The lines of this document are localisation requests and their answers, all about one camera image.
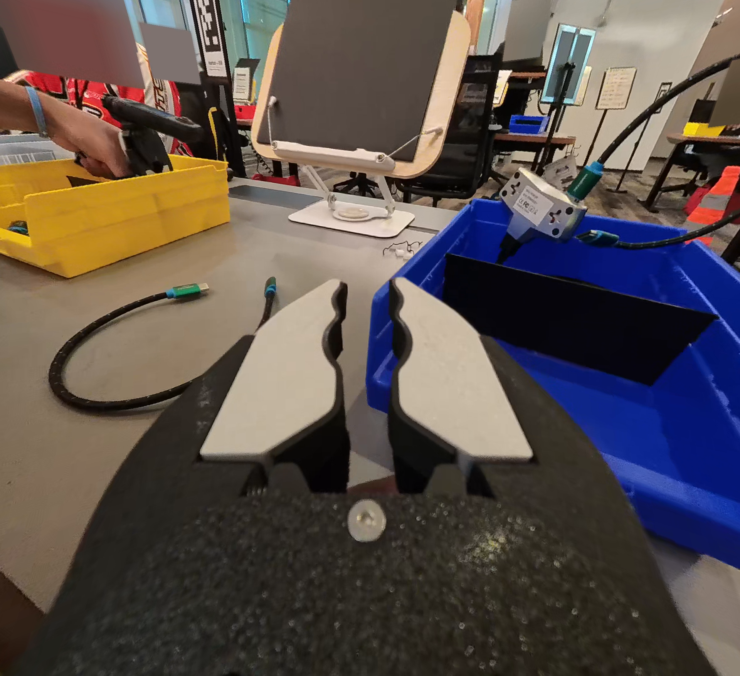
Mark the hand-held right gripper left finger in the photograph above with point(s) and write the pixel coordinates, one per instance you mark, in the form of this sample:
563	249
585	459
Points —
277	392

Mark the blue plastic bin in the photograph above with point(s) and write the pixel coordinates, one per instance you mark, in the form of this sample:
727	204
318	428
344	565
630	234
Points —
665	456
529	123

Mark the yellow plastic bin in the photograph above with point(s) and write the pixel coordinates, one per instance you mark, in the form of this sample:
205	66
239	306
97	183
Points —
702	129
115	219

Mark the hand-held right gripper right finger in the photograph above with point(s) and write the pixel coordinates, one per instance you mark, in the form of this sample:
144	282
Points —
456	392

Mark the white power adapter block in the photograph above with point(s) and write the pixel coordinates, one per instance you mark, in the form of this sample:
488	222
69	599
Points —
540	205

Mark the blue wristband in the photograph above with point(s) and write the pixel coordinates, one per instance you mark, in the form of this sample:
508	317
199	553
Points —
37	109

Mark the whiteboard sign stand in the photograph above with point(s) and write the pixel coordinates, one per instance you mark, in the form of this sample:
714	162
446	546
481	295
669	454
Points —
616	87

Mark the orange traffic cone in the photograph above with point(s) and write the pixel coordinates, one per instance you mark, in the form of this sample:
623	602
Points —
717	208

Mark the clear plastic container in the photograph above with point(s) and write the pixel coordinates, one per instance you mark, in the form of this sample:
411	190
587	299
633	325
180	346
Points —
29	150

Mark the tag sign on black stand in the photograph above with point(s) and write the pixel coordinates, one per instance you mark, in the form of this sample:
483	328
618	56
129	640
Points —
208	11

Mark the printed paper sheet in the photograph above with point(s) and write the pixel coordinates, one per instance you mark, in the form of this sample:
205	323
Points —
561	167

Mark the brown table black legs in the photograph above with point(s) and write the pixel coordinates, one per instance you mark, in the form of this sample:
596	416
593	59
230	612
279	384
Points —
694	141

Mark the person's left hand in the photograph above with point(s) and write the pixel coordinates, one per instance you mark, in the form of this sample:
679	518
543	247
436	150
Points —
101	150

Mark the small sign stand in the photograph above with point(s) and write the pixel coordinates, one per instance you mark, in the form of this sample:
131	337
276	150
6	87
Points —
246	80

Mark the grey desk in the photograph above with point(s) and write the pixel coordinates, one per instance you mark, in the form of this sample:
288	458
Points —
86	445

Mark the brown wooden table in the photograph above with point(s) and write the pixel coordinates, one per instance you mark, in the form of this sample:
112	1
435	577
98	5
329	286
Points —
532	139

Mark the lit display on tripod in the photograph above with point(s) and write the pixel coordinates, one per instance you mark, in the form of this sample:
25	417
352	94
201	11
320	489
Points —
569	63

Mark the black office chair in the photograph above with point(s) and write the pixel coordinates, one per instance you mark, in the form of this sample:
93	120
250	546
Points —
462	138

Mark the black bin divider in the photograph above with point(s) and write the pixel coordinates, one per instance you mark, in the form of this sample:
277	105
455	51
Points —
86	181
578	317

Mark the person's left forearm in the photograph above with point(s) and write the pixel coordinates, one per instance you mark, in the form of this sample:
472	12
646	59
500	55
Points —
66	121

